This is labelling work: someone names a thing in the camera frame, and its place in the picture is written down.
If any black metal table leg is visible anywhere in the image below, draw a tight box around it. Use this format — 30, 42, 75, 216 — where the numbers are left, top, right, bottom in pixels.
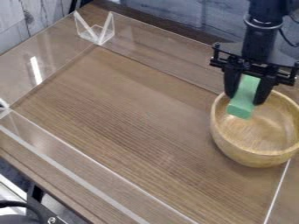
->
27, 183, 87, 224

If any wooden bowl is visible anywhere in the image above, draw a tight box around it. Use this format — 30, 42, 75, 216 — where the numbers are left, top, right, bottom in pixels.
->
210, 91, 299, 168

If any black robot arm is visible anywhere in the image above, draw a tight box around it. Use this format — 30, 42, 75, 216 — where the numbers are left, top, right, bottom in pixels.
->
210, 0, 299, 105

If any clear acrylic corner bracket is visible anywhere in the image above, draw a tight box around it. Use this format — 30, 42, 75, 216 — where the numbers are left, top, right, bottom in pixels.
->
74, 11, 115, 46

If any black cable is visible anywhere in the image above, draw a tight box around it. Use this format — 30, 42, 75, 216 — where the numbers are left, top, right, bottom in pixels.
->
0, 199, 34, 224

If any green rectangular block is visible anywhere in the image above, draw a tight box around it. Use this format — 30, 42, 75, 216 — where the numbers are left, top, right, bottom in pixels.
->
227, 75, 261, 119

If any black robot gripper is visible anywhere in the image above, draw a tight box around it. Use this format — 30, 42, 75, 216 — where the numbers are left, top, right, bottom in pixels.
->
210, 20, 299, 105

